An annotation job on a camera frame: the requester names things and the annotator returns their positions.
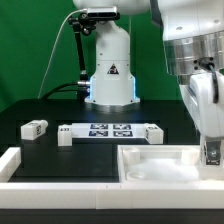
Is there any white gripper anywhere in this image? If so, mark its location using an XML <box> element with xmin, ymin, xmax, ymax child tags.
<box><xmin>180</xmin><ymin>72</ymin><xmax>224</xmax><ymax>140</ymax></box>

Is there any white square tabletop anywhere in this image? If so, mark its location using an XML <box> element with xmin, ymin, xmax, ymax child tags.
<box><xmin>117</xmin><ymin>144</ymin><xmax>224</xmax><ymax>184</ymax></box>

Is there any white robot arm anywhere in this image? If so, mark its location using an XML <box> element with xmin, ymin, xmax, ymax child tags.
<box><xmin>73</xmin><ymin>0</ymin><xmax>224</xmax><ymax>140</ymax></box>

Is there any white U-shaped fence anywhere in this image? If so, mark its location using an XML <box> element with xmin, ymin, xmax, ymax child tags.
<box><xmin>0</xmin><ymin>147</ymin><xmax>224</xmax><ymax>209</ymax></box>

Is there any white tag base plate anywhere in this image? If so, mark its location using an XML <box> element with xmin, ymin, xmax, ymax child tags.
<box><xmin>71</xmin><ymin>123</ymin><xmax>145</xmax><ymax>138</ymax></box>

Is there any grey camera on stand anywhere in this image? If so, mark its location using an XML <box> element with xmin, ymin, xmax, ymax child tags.
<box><xmin>87</xmin><ymin>6</ymin><xmax>118</xmax><ymax>19</ymax></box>

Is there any black camera stand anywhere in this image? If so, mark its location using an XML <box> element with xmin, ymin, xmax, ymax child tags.
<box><xmin>67</xmin><ymin>13</ymin><xmax>98</xmax><ymax>101</ymax></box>

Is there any black cable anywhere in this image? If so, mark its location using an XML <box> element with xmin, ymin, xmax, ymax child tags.
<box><xmin>41</xmin><ymin>81</ymin><xmax>81</xmax><ymax>100</ymax></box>

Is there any white camera cable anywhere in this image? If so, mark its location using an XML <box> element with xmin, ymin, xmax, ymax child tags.
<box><xmin>37</xmin><ymin>9</ymin><xmax>88</xmax><ymax>100</ymax></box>

